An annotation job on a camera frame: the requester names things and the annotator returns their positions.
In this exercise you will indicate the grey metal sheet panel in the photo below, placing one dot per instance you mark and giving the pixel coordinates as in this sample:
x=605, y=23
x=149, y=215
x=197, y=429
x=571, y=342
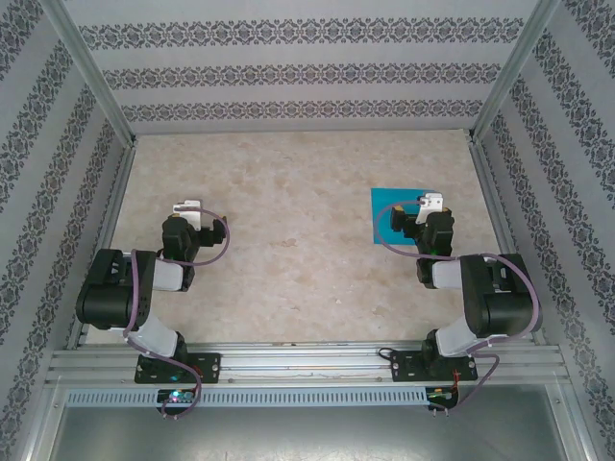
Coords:
x=307, y=437

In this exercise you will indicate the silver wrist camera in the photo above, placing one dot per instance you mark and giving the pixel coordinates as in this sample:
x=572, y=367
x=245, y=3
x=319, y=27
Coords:
x=430, y=204
x=188, y=211

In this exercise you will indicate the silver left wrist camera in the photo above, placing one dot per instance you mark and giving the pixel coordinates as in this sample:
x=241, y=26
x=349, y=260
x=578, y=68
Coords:
x=188, y=211

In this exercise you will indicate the aluminium frame post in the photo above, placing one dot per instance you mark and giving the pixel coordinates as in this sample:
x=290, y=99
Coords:
x=91, y=72
x=514, y=67

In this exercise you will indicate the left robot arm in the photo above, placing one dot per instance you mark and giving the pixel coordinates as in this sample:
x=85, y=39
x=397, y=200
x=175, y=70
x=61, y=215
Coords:
x=105, y=298

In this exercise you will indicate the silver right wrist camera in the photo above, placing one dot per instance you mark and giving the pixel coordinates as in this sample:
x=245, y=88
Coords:
x=430, y=204

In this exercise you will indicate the aluminium table edge rail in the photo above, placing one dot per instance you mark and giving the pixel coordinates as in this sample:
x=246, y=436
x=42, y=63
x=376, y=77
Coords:
x=113, y=216
x=501, y=230

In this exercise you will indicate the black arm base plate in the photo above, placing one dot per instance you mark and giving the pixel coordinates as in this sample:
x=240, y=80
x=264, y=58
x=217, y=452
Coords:
x=406, y=367
x=209, y=367

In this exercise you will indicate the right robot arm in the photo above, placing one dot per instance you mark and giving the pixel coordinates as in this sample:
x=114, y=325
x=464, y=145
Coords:
x=499, y=307

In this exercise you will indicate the controller board with LEDs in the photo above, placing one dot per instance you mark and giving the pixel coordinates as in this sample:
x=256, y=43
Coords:
x=439, y=395
x=175, y=396

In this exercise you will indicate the teal cloth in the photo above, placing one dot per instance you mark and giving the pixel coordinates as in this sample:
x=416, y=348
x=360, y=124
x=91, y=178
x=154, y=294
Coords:
x=384, y=201

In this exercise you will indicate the long aluminium mounting rail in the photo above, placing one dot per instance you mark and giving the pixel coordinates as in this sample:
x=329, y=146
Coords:
x=307, y=360

